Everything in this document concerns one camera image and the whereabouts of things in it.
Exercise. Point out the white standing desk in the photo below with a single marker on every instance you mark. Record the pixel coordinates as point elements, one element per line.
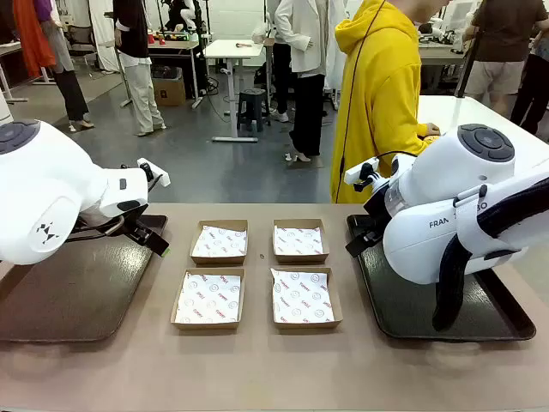
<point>233,48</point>

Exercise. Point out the person in brown t-shirt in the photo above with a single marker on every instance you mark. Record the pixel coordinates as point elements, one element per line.
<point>502,43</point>

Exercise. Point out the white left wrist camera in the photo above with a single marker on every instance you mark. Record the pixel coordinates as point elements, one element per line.
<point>156,177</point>

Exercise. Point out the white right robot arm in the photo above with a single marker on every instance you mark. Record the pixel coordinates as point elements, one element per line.
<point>429,240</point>

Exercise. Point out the person in beige trousers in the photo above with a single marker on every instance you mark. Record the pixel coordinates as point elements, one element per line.
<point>137,77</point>

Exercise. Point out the person's right hand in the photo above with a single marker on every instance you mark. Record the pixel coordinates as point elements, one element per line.
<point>431,129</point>

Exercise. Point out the kraft paper food box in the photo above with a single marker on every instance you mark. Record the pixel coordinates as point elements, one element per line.
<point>306,326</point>
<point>300,259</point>
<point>218,260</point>
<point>206,326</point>

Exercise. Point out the black stand pole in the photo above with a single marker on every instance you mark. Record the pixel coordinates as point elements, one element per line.
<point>467,68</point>

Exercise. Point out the person in yellow hoodie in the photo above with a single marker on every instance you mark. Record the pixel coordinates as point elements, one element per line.
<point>377,107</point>

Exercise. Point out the large white table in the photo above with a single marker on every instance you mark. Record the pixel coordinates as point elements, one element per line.
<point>463,113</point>

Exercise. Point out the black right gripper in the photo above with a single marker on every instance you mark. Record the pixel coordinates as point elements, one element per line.
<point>376,214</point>

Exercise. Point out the grey office chair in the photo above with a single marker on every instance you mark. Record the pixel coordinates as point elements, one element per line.
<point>81,40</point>

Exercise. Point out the person in white jacket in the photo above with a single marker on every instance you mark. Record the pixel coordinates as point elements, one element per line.
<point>300,43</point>

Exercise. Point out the black textured serving tray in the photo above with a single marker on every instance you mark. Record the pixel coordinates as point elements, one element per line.
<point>403,309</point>

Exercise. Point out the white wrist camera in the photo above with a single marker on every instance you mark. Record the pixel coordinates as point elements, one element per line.
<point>156,177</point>
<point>359,171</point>

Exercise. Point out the figure in orange garment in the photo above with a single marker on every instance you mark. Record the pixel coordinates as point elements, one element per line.
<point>36,43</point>

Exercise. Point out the brown plastic serving tray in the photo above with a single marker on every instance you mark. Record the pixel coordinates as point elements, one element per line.
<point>86,292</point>

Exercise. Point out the white hanging sheet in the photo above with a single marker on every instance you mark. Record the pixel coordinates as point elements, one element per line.
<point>100,34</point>

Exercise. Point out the person's right forearm yellow sleeve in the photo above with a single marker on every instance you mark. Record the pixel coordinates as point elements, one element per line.
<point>403,137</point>

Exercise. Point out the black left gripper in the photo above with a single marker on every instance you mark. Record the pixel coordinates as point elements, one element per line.
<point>136,219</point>

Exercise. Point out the dark plastic stool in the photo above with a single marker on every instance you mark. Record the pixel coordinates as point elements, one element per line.
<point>253,107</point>

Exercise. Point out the white cylindrical pedestal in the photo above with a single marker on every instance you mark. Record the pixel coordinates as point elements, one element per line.
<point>3,109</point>

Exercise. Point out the person in black trousers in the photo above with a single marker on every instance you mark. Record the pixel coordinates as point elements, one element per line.
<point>534,94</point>

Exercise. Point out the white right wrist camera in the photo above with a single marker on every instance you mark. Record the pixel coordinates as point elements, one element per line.
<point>359,171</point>

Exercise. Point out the desk with colourful items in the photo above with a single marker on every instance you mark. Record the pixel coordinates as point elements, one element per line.
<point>171,45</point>

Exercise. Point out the brown cardboard shipping box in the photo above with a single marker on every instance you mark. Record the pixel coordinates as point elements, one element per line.
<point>169,92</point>

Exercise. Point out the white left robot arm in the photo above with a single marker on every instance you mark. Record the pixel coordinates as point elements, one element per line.
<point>51,184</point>

